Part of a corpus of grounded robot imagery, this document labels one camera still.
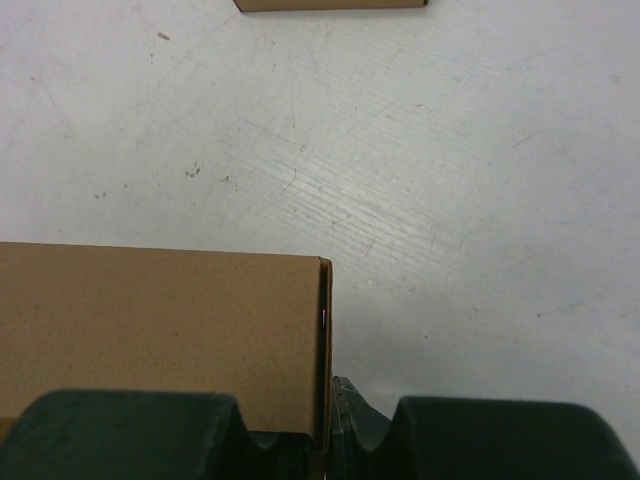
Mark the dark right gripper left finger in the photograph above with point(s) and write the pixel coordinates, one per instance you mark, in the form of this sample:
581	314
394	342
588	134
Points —
124	434

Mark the large cardboard box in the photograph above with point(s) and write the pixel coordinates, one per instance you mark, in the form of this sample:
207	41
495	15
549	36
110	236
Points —
256	327

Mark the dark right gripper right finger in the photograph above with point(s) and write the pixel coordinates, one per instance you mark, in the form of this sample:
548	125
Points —
457	438

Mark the small folded cardboard box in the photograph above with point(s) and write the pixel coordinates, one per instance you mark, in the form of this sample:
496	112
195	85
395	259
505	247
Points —
254	6

